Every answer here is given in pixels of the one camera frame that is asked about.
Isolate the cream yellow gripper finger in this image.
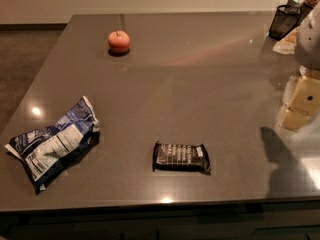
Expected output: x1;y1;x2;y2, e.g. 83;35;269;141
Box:
278;71;320;131

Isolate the red apple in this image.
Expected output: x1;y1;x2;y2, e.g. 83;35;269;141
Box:
107;30;131;54

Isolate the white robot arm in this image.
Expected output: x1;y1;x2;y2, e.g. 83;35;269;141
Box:
278;4;320;131

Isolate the white paper napkin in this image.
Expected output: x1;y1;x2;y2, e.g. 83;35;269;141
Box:
273;28;298;55

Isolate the black mesh cup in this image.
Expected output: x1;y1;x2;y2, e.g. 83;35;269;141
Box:
269;5;301;40

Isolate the black snack bar wrapper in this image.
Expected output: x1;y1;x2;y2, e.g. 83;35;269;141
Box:
152;142;211;175

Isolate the blue chip bag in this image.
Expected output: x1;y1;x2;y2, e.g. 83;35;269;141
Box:
5;96;100;194

